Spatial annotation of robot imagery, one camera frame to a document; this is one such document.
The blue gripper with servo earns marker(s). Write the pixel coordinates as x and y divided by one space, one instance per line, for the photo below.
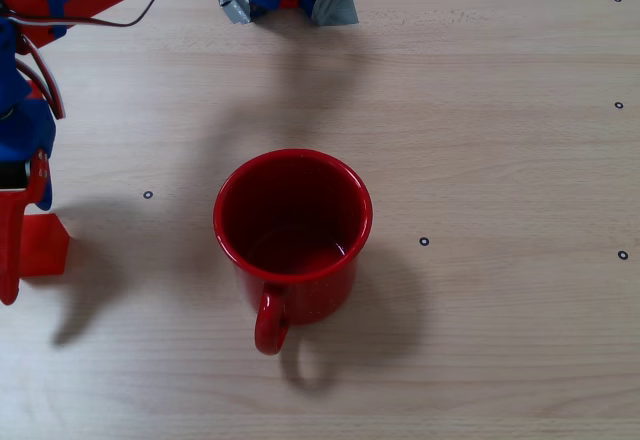
19 199

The red cube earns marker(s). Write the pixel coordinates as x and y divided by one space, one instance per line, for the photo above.
45 250

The red enamel mug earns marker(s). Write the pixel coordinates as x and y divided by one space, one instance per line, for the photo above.
295 210

